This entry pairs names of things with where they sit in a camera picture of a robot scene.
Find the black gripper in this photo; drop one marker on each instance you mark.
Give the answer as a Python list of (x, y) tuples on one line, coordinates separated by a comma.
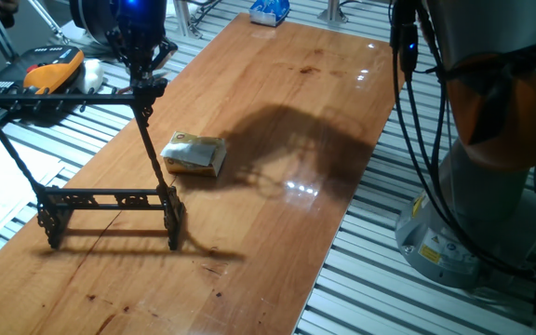
[(142, 23)]

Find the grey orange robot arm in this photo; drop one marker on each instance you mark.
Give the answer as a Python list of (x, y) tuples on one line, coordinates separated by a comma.
[(496, 116)]

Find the black ornate pen rack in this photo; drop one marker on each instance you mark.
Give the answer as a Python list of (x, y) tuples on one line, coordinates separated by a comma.
[(149, 135)]

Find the person hand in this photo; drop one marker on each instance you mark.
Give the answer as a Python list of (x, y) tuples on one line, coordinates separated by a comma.
[(7, 5)]

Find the white crumpled cloth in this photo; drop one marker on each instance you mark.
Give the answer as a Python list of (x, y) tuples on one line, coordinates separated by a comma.
[(91, 74)]

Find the black round spool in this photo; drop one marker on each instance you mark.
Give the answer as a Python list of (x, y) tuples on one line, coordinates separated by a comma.
[(91, 18)]

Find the orange black teach pendant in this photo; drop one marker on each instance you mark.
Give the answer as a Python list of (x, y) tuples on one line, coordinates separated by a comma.
[(49, 70)]

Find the gold white paper box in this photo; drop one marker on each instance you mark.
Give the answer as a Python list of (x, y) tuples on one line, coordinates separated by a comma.
[(203, 163)]

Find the blue tissue pack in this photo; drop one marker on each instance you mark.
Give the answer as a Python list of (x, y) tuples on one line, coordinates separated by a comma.
[(268, 11)]

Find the brown wooden board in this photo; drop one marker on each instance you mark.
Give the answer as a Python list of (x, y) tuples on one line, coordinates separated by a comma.
[(249, 232)]

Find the aluminium profile post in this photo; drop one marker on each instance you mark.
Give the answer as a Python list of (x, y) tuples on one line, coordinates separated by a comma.
[(183, 16)]

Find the metal post with base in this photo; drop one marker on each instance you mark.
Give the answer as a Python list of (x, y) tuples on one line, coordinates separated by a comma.
[(333, 11)]

